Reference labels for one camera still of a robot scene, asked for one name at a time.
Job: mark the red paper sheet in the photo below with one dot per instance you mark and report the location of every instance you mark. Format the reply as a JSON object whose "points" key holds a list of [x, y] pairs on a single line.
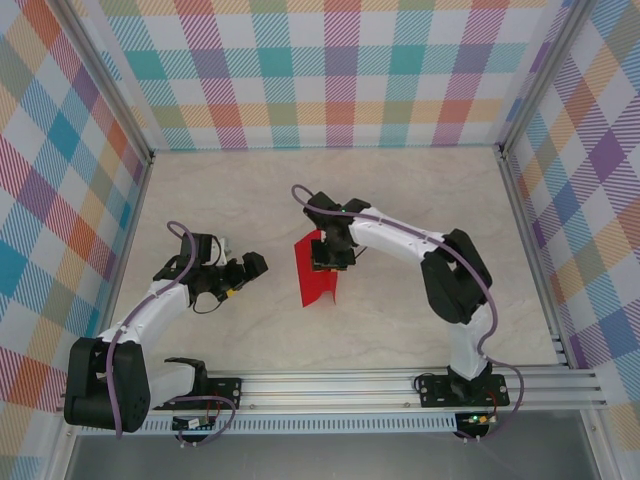
{"points": [[310, 282]]}

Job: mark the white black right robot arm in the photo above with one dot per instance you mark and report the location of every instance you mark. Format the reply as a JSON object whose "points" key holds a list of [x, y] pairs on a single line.
{"points": [[395, 235]]}

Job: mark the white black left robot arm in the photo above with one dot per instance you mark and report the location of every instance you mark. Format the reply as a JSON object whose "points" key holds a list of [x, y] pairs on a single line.
{"points": [[160, 305]]}

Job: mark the small black controller board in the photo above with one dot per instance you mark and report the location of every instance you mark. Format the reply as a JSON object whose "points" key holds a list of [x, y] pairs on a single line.
{"points": [[192, 424]]}

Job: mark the grey metal panel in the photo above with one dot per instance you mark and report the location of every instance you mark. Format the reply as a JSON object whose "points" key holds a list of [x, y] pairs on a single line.
{"points": [[325, 457]]}

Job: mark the small controller board green light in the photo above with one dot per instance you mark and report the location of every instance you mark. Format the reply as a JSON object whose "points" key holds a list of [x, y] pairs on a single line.
{"points": [[477, 419]]}

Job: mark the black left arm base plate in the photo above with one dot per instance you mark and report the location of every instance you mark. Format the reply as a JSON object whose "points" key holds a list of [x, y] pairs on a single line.
{"points": [[225, 392]]}

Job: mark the aluminium table side rail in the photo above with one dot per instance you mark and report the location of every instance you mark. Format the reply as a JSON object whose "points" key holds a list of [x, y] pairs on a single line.
{"points": [[141, 187], [531, 250]]}

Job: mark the long aluminium mounting rail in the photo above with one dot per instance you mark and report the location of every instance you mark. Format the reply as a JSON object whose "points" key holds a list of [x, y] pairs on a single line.
{"points": [[325, 387]]}

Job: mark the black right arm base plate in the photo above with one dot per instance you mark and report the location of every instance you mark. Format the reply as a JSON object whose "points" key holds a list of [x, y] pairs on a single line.
{"points": [[432, 390]]}

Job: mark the aluminium frame corner post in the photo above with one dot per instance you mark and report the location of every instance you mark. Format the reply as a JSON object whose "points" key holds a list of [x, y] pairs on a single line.
{"points": [[107, 80], [545, 75]]}

